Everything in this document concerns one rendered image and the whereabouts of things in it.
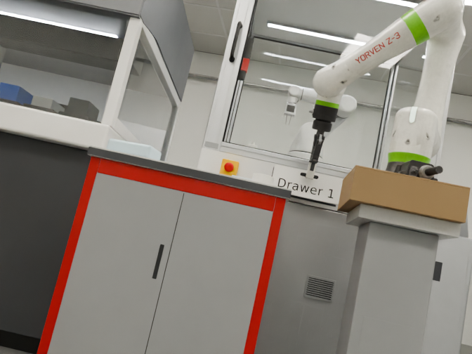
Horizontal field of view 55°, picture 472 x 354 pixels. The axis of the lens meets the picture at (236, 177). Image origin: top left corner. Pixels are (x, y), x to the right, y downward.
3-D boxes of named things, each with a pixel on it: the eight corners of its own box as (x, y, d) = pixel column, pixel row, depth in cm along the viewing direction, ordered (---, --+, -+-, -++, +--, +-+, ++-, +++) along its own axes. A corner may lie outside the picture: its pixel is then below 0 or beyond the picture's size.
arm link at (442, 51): (437, 167, 161) (470, 27, 166) (433, 156, 147) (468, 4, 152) (400, 161, 168) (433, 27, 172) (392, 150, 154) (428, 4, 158)
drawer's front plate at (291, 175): (338, 204, 185) (343, 178, 187) (269, 189, 186) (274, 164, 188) (338, 205, 187) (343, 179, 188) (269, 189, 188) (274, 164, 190)
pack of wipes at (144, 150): (159, 165, 146) (162, 152, 147) (147, 158, 137) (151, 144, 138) (118, 157, 150) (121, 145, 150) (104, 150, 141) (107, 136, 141)
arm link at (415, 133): (432, 175, 148) (442, 119, 150) (426, 164, 135) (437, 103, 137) (391, 169, 155) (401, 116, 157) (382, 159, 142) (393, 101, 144)
